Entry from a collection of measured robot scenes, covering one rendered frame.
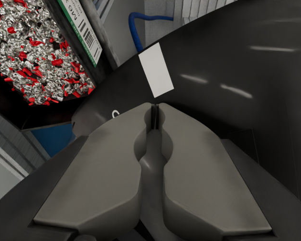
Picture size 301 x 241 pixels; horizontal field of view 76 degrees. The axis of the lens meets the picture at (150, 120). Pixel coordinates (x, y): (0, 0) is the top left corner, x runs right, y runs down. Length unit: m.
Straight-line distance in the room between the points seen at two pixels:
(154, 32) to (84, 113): 0.92
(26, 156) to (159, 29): 0.82
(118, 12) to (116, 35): 0.12
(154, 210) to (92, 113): 0.10
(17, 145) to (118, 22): 0.84
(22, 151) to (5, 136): 0.06
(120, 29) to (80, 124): 1.01
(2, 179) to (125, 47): 1.00
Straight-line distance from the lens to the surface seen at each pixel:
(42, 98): 0.32
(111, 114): 0.16
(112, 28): 1.18
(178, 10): 1.04
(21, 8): 0.27
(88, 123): 0.19
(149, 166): 0.15
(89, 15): 0.28
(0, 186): 1.34
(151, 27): 1.07
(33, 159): 0.58
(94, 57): 0.26
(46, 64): 0.27
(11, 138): 0.51
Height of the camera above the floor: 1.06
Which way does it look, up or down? 41 degrees down
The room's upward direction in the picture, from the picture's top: 178 degrees counter-clockwise
